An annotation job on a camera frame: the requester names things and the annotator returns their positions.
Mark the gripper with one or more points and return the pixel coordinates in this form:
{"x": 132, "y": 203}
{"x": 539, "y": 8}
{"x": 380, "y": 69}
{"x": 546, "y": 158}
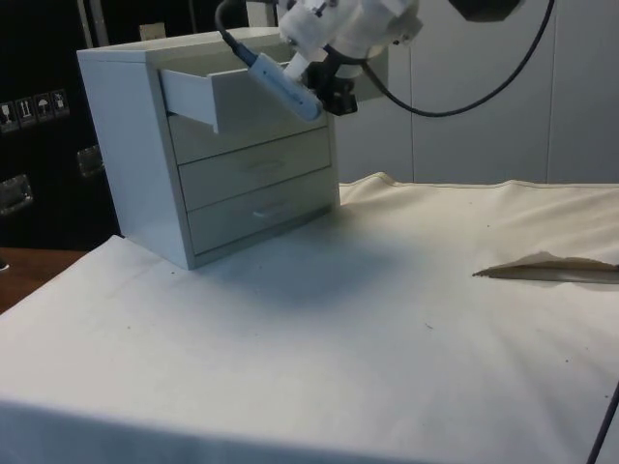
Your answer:
{"x": 320, "y": 77}

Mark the white drawer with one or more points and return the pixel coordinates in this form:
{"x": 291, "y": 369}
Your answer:
{"x": 188, "y": 96}

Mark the black octagonal fixture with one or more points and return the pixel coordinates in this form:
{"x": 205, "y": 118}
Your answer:
{"x": 486, "y": 7}

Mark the white chest of drawers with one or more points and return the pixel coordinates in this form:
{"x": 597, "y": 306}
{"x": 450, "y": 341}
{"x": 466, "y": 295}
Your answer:
{"x": 135, "y": 159}

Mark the pale locker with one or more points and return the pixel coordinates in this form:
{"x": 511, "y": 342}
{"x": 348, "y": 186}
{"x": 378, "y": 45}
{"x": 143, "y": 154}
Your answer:
{"x": 585, "y": 96}

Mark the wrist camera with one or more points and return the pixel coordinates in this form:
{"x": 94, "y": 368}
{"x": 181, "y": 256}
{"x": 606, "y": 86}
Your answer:
{"x": 285, "y": 87}

